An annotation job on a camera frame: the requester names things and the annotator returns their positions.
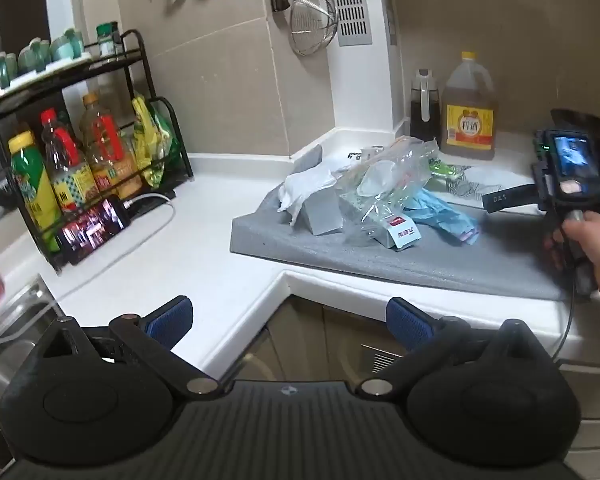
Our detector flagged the grey counter mat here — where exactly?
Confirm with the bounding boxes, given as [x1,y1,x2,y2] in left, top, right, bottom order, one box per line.
[230,144,583,302]

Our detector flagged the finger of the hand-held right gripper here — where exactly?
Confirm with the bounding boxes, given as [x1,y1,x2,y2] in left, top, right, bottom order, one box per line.
[482,184,539,214]

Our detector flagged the black wire rack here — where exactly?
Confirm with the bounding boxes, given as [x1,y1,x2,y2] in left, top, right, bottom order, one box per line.
[0,30,194,275]

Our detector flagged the beige cabinet door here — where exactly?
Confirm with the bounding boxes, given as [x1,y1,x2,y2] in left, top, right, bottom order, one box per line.
[222,294,366,386]

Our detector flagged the blue plastic packet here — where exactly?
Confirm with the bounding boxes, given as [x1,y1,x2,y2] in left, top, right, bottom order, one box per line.
[405,189,482,246]

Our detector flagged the steel sink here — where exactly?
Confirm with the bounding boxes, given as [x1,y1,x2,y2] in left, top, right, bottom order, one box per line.
[0,305,68,466]

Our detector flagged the person's right hand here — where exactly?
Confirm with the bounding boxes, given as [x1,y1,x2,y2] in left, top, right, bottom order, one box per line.
[545,210,600,306]

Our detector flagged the green ceramic cup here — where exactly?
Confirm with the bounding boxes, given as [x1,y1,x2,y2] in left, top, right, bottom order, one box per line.
[18,39,52,74]
[50,28,86,62]
[0,52,19,87]

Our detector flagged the metal mesh strainer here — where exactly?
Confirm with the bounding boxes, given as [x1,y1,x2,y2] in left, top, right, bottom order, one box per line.
[288,0,339,57]

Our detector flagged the clear plastic bag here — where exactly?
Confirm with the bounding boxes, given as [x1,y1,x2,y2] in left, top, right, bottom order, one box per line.
[331,136,440,247]

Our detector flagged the grey cabinet vent grille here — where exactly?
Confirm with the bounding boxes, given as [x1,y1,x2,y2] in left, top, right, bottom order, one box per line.
[359,344,397,375]

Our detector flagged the large amber liquid jug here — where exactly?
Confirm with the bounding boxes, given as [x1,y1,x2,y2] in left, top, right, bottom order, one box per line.
[439,51,499,162]

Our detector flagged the small white packet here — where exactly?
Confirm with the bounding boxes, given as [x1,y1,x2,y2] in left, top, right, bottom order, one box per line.
[347,145,387,165]

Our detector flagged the green-capped spice jar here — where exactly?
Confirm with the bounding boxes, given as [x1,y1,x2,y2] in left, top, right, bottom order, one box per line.
[95,22,124,59]

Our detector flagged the yellow-capped green bottle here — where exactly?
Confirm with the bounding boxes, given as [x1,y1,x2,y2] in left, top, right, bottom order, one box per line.
[8,130,64,254]

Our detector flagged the white cup tray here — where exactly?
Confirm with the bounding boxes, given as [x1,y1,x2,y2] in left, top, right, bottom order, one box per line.
[0,52,95,102]

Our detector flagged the white tissue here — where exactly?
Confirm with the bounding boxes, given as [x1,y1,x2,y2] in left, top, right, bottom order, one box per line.
[277,164,339,227]

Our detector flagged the grey block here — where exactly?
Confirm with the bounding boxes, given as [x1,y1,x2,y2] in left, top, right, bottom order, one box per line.
[300,191,347,237]

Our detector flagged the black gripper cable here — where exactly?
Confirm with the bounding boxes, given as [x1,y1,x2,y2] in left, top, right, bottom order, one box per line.
[552,255,583,363]

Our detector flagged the grey wall vent grille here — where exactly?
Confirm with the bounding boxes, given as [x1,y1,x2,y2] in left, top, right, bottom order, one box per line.
[328,0,374,47]

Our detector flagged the yellow green snack bags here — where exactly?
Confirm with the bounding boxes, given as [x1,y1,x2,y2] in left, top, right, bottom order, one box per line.
[131,94,179,187]

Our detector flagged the red-capped seasoning bottle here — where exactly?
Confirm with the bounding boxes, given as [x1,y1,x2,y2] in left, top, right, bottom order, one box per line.
[39,108,101,217]

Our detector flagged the white charging cable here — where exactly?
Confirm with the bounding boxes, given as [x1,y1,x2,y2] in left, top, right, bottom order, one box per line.
[62,192,177,293]

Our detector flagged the orange-capped oil bottle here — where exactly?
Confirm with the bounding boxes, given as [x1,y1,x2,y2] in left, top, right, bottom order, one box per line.
[78,92,144,202]

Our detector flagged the green snack packet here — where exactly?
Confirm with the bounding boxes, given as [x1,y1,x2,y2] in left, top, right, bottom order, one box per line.
[426,156,470,182]

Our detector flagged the small white teal carton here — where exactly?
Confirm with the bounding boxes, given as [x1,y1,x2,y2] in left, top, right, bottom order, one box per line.
[377,212,424,252]

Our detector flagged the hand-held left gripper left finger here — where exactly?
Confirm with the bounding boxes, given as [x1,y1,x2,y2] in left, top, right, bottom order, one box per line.
[42,296,222,402]

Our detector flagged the black smartphone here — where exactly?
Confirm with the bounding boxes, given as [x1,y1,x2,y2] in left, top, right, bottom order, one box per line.
[54,197,132,266]

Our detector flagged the dark sauce bottle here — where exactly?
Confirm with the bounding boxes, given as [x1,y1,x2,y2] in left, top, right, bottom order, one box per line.
[410,68,442,147]

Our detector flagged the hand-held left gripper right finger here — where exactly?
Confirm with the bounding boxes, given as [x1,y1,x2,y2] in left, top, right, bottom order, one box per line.
[355,296,552,402]

